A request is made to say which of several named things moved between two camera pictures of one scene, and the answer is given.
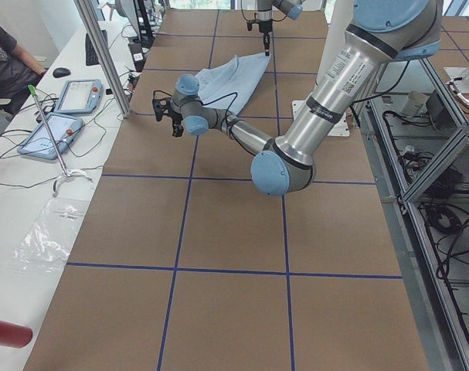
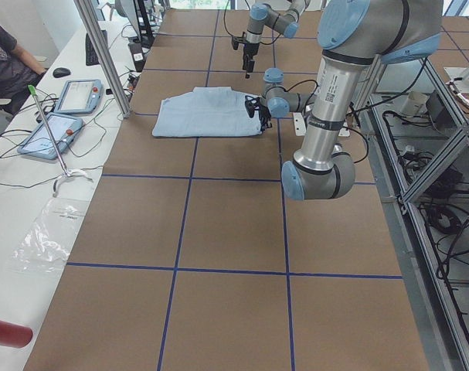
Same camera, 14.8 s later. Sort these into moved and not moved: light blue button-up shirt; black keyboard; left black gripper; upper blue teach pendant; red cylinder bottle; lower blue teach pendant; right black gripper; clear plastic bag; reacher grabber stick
Moved: left black gripper; light blue button-up shirt; right black gripper
Not moved: clear plastic bag; lower blue teach pendant; upper blue teach pendant; black keyboard; red cylinder bottle; reacher grabber stick
